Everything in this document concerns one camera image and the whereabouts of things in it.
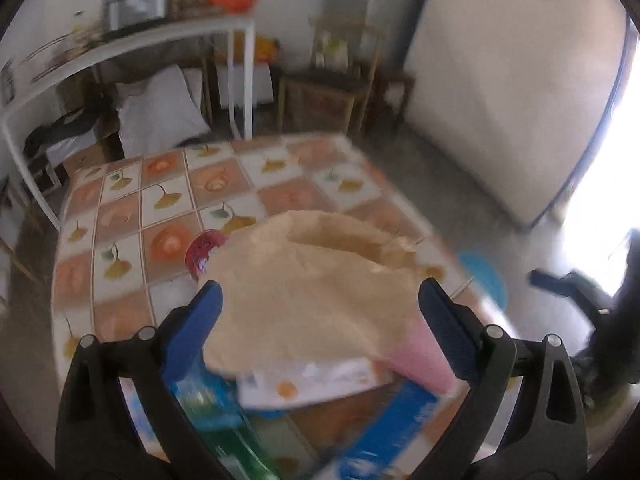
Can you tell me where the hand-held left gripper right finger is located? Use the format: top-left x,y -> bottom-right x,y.
410,277 -> 588,480

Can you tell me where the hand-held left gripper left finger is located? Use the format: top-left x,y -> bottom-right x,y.
56,280 -> 236,480

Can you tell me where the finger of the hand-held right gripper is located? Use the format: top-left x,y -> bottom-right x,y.
529,269 -> 608,321

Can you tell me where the pink cloth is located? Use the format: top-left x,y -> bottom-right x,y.
390,317 -> 456,393

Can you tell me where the red drink can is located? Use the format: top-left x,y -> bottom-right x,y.
185,230 -> 228,281

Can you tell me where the blue plastic basket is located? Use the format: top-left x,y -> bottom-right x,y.
457,252 -> 508,311

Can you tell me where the beige cloth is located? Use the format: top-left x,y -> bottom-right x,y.
204,210 -> 426,376

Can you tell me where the blue cardboard box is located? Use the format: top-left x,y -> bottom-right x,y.
335,380 -> 441,480

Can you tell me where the clear bottle with green label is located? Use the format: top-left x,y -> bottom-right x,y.
172,370 -> 278,480

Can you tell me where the white printed packet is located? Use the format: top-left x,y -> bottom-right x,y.
237,357 -> 393,408

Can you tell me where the printed ginkgo leaf tablecloth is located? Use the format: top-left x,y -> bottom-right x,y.
50,132 -> 506,480

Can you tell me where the white mattress with blue edge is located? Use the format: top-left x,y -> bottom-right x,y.
402,0 -> 628,226

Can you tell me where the black bag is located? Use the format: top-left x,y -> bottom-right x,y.
22,110 -> 101,161

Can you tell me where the white low cabinet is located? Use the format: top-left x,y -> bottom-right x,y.
215,62 -> 273,108

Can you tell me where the white printed sack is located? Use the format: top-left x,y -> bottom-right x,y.
295,85 -> 351,126

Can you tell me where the dark wooden stool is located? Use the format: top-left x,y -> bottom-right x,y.
372,67 -> 418,136

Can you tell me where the wooden chair with black seat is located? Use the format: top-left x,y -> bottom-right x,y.
277,16 -> 386,136

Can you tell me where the yellow plastic bag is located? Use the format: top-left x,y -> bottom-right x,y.
255,35 -> 278,63

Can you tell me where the white side table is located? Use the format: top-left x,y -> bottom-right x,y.
0,14 -> 257,231

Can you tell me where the white and green packet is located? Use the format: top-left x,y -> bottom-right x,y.
315,30 -> 351,71

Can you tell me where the silver rice cooker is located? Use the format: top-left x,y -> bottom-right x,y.
102,0 -> 168,31

